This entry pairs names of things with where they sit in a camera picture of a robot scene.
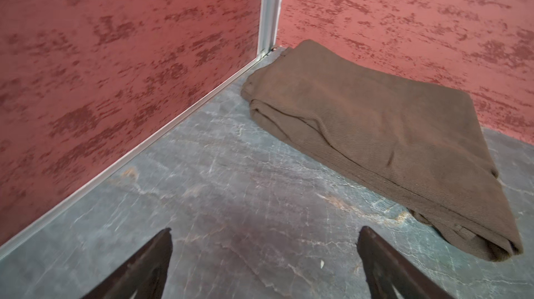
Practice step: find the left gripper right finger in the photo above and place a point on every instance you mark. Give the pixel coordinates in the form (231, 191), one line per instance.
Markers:
(388, 273)

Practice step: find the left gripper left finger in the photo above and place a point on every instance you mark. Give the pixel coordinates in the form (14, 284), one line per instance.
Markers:
(143, 275)

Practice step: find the left aluminium corner post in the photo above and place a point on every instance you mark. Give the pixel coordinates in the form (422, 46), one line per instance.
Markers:
(268, 26)

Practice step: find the brown trousers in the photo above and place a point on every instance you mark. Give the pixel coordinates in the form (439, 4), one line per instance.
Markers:
(415, 143)

